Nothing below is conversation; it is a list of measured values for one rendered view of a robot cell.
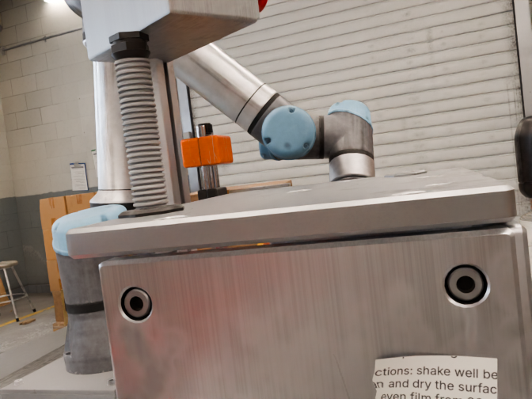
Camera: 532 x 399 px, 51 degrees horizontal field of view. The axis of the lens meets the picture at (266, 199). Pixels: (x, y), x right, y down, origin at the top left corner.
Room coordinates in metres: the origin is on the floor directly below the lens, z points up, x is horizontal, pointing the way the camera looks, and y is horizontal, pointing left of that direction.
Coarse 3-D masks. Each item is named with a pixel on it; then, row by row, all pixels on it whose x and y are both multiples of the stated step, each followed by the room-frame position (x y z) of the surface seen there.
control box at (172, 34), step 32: (96, 0) 0.55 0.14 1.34; (128, 0) 0.50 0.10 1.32; (160, 0) 0.46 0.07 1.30; (192, 0) 0.46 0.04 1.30; (224, 0) 0.49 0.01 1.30; (256, 0) 0.52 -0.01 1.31; (96, 32) 0.56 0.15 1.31; (160, 32) 0.50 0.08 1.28; (192, 32) 0.51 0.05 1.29; (224, 32) 0.53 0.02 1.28
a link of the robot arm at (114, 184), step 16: (96, 64) 0.97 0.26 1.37; (112, 64) 0.95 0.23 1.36; (96, 80) 0.97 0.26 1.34; (112, 80) 0.95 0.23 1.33; (96, 96) 0.97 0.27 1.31; (112, 96) 0.95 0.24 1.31; (96, 112) 0.97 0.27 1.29; (112, 112) 0.95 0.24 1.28; (96, 128) 0.98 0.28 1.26; (112, 128) 0.95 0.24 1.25; (112, 144) 0.95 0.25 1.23; (112, 160) 0.96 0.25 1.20; (128, 160) 0.96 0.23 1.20; (112, 176) 0.96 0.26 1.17; (128, 176) 0.96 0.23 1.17; (112, 192) 0.95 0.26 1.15; (128, 192) 0.96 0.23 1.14; (128, 208) 0.94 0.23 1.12
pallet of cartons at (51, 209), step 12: (96, 192) 4.23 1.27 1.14; (48, 204) 4.41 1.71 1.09; (60, 204) 4.36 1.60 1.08; (72, 204) 4.33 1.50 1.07; (84, 204) 4.29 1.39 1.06; (48, 216) 4.41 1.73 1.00; (60, 216) 4.37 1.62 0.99; (48, 228) 4.42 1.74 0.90; (48, 240) 4.43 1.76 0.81; (48, 252) 4.44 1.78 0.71; (48, 264) 4.45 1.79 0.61; (48, 276) 4.45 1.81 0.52; (60, 288) 4.41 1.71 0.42; (60, 300) 4.42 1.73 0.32; (60, 312) 4.42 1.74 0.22; (60, 324) 4.37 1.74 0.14
